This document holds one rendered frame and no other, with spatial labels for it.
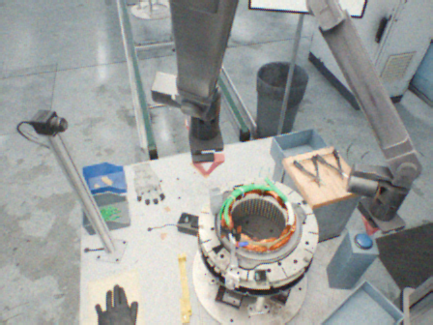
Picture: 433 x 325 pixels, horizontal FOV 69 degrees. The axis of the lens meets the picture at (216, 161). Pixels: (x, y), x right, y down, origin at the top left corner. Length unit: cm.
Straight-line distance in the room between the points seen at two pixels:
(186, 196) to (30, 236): 136
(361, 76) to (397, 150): 17
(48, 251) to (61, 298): 34
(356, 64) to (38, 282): 201
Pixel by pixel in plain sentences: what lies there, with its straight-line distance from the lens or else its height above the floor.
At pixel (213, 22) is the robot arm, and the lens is 28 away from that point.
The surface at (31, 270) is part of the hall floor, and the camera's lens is 229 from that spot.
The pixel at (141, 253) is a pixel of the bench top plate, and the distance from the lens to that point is 120.
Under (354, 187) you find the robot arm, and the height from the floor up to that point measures 126.
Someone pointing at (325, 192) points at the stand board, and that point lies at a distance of 102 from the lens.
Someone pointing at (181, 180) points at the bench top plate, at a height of 78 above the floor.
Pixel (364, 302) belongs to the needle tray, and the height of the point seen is 103.
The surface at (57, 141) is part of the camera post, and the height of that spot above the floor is 133.
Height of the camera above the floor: 183
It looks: 47 degrees down
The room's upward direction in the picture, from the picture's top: straight up
